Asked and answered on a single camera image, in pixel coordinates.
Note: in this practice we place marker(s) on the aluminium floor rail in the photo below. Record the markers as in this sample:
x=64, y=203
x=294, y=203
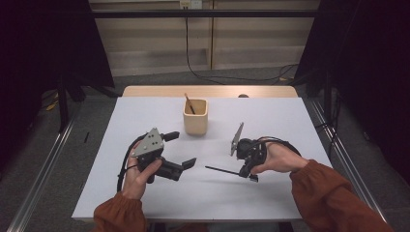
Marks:
x=340, y=151
x=42, y=180

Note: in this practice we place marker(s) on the yellow floor object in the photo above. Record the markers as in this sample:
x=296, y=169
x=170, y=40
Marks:
x=51, y=106

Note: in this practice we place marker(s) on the small black floor object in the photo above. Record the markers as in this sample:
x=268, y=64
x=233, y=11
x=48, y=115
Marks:
x=86, y=137

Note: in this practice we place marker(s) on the person's right hand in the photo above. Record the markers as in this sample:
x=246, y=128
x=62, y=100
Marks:
x=283, y=161

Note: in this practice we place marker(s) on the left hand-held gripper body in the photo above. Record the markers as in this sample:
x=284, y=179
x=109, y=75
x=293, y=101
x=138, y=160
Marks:
x=150, y=143

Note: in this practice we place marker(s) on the black pen with square end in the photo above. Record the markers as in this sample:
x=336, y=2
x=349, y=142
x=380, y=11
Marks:
x=222, y=170

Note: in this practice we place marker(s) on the white table cover sheet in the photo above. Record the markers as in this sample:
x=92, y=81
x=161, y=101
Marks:
x=209, y=199

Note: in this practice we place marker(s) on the black metal stand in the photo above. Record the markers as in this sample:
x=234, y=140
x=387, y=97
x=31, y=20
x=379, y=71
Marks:
x=328, y=96
x=63, y=106

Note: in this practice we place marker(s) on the white wall socket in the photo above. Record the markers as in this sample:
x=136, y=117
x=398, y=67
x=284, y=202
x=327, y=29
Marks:
x=190, y=4

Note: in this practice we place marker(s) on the dark round table fitting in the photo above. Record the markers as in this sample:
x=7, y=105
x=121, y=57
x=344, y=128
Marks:
x=243, y=95

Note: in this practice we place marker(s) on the beige square pen holder cup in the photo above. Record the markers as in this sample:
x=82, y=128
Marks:
x=195, y=124

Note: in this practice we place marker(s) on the black pencil with orange end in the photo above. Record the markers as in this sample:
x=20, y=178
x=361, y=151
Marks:
x=190, y=104

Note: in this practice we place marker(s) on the person's left hand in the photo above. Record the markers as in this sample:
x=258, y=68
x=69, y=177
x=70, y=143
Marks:
x=135, y=183

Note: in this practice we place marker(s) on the black curtain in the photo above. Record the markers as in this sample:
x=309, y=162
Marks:
x=370, y=64
x=32, y=48

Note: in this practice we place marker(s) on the black horizontal frame bar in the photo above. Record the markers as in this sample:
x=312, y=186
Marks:
x=193, y=13

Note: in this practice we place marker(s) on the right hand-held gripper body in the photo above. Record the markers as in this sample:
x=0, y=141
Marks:
x=251, y=151

